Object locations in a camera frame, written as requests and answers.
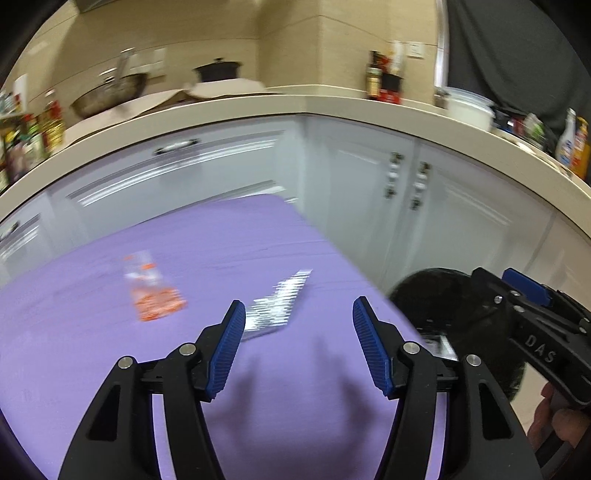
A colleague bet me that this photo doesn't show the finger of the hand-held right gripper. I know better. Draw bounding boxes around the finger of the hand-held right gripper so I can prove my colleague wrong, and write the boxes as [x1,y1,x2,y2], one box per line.
[470,267,525,326]
[502,268,557,308]

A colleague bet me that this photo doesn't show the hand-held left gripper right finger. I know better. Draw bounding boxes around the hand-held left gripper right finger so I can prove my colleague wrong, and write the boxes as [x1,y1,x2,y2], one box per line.
[352,296,543,480]

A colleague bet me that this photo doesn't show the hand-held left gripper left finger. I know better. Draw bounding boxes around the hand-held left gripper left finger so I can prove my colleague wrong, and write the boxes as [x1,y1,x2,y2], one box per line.
[58,300,247,480]

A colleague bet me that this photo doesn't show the black trash bin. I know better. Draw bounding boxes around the black trash bin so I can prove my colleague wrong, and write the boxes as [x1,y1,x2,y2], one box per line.
[387,268,527,402]

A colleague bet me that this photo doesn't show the silver blister pack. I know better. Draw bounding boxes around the silver blister pack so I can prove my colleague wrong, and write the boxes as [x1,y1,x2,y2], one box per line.
[240,268,315,342]

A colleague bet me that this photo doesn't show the person's right hand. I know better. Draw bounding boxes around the person's right hand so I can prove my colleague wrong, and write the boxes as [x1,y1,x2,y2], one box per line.
[529,383,591,462]

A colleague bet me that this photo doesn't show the clear bag with orange bits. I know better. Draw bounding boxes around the clear bag with orange bits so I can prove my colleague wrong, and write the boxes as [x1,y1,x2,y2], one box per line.
[124,249,188,322]

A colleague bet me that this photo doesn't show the orange plastic bottle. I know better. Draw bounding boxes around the orange plastic bottle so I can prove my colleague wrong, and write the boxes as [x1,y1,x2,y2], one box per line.
[573,117,591,178]

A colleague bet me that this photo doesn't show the white detergent bottle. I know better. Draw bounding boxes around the white detergent bottle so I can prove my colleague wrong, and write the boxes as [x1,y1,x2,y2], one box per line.
[555,108,578,167]

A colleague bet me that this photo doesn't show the pile of snack packets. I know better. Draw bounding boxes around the pile of snack packets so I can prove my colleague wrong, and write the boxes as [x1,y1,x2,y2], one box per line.
[494,106,555,151]

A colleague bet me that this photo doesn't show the purple tablecloth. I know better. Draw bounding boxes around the purple tablecloth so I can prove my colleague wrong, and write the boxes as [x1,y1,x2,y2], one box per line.
[0,194,451,480]

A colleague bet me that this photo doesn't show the white kitchen cabinet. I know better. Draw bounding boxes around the white kitchen cabinet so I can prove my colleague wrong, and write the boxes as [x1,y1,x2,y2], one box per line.
[0,115,591,324]

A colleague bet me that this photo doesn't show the white plastic container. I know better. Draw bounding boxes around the white plastic container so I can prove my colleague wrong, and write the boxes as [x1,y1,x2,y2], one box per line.
[445,88,496,132]

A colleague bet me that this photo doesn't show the red and black jar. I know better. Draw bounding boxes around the red and black jar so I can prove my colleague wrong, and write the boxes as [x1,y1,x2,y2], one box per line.
[381,71,404,104]

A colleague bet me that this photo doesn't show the dark cloth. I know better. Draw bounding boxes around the dark cloth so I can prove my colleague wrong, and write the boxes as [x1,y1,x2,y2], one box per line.
[445,0,591,148]

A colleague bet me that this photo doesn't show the dark glass sauce bottle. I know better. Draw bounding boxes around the dark glass sauce bottle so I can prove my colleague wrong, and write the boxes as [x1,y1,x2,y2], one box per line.
[366,51,384,100]

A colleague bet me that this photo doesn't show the beige kitchen countertop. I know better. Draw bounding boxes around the beige kitchen countertop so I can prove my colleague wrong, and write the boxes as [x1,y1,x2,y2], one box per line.
[0,95,591,222]

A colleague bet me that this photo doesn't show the chrome pole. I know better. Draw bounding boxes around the chrome pole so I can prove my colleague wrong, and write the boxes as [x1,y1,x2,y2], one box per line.
[434,0,451,88]

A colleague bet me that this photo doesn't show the beige stove cover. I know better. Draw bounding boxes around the beige stove cover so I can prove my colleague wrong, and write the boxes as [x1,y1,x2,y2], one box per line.
[134,78,284,116]

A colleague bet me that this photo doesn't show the black cooking pot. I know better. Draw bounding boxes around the black cooking pot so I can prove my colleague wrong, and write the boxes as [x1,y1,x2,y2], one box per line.
[192,58,243,84]

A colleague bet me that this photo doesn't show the steel wok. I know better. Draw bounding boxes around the steel wok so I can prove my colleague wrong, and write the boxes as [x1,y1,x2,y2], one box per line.
[69,48,149,118]

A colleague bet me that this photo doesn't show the yellow cooking oil bottle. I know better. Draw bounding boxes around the yellow cooking oil bottle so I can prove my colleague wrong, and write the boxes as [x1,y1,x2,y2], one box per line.
[41,90,65,153]

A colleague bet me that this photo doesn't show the cluster of condiment bottles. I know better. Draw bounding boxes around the cluster of condiment bottles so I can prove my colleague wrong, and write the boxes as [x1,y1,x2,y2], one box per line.
[0,88,65,195]

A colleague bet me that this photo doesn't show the white paper towel roll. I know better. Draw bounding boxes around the white paper towel roll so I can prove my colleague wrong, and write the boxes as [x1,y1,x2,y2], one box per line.
[13,74,29,112]

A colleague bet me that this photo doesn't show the beaded cabinet door handle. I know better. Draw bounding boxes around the beaded cabinet door handle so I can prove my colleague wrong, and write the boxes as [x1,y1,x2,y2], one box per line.
[411,161,431,210]
[385,152,402,199]

